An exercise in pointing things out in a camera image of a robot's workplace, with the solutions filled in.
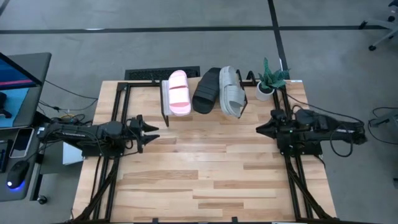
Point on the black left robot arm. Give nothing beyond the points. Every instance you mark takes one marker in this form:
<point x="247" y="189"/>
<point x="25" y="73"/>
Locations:
<point x="93" y="132"/>

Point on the grey slide sandal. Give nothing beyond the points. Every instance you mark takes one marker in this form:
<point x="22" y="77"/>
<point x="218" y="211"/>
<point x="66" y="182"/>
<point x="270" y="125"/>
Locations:
<point x="230" y="91"/>

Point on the office chair base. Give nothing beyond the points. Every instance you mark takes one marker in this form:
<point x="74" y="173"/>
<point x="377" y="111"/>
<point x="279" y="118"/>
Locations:
<point x="382" y="26"/>

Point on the black smartphone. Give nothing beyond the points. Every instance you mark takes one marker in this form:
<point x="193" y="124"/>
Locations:
<point x="21" y="142"/>

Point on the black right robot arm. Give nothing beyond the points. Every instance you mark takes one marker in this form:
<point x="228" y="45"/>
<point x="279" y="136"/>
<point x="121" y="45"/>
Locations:
<point x="311" y="130"/>

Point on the wooden shelf with black legs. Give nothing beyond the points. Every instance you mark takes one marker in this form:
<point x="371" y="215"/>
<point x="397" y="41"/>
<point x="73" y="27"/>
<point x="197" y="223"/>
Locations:
<point x="164" y="96"/>

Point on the black slide sandal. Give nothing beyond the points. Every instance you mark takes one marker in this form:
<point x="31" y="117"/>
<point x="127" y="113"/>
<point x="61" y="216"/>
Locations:
<point x="206" y="91"/>

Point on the computer monitor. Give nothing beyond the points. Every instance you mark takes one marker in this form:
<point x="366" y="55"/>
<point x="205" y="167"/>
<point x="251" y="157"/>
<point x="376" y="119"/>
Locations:
<point x="15" y="77"/>

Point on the black computer mouse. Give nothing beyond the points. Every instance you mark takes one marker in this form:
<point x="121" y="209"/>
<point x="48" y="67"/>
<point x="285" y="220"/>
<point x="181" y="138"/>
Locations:
<point x="17" y="174"/>

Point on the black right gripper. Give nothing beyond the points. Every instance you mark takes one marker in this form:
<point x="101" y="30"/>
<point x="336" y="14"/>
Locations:
<point x="280" y="124"/>

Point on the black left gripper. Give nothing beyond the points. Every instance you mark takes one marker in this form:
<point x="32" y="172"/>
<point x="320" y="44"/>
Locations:
<point x="136" y="132"/>

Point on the pink slide sandal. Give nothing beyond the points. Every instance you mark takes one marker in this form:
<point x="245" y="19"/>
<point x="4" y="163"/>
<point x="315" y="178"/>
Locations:
<point x="179" y="93"/>

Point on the black caster wheel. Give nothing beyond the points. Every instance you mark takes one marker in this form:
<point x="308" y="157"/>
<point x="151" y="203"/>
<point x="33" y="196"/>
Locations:
<point x="42" y="199"/>

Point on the black keyboard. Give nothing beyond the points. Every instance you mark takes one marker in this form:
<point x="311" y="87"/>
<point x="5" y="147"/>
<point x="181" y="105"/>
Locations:
<point x="143" y="74"/>
<point x="3" y="155"/>

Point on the grey metal stand foot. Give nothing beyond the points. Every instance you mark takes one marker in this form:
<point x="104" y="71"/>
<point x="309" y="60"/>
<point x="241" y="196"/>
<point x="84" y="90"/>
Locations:
<point x="387" y="119"/>

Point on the black metal rig frame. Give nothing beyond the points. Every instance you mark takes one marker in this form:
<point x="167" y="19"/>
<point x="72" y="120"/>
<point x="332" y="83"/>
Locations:
<point x="122" y="86"/>

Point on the white box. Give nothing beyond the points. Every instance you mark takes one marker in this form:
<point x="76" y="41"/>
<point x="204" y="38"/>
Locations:
<point x="70" y="155"/>

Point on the green plant in white pot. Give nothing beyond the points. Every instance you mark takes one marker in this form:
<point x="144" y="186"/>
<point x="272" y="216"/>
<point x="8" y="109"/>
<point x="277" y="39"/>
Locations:
<point x="270" y="81"/>

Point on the grey side desk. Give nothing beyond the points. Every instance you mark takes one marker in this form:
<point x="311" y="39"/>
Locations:
<point x="40" y="71"/>

